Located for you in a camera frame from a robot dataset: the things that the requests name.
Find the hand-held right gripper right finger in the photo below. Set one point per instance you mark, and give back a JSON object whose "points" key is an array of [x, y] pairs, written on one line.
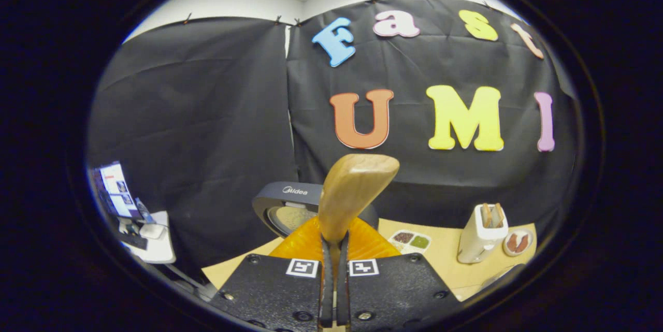
{"points": [[343, 290]]}

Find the toast slice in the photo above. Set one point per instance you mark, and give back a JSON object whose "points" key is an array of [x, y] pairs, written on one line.
{"points": [[499, 215], [486, 215]]}

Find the computer monitor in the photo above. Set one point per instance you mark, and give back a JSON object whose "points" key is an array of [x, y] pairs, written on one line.
{"points": [[116, 189]]}

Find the black keyboard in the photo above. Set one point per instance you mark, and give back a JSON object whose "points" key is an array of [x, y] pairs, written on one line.
{"points": [[133, 241]]}

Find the black backdrop cloth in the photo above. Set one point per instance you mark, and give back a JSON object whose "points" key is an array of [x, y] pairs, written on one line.
{"points": [[197, 130]]}

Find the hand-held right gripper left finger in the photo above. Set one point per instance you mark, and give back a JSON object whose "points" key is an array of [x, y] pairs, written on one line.
{"points": [[326, 290]]}

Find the white toaster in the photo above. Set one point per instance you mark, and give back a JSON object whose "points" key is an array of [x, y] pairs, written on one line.
{"points": [[476, 241]]}

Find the white divided bean dish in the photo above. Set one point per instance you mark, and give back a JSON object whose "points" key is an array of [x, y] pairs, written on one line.
{"points": [[414, 241]]}

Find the small white plate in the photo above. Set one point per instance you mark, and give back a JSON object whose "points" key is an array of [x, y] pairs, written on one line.
{"points": [[518, 253]]}

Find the dark grey rice cooker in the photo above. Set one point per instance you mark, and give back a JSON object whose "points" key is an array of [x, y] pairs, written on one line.
{"points": [[290, 191]]}

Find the white side desk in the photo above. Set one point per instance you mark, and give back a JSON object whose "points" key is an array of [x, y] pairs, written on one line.
{"points": [[158, 249]]}

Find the red meat piece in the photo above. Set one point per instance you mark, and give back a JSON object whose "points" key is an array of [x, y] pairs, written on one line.
{"points": [[512, 243], [523, 241]]}

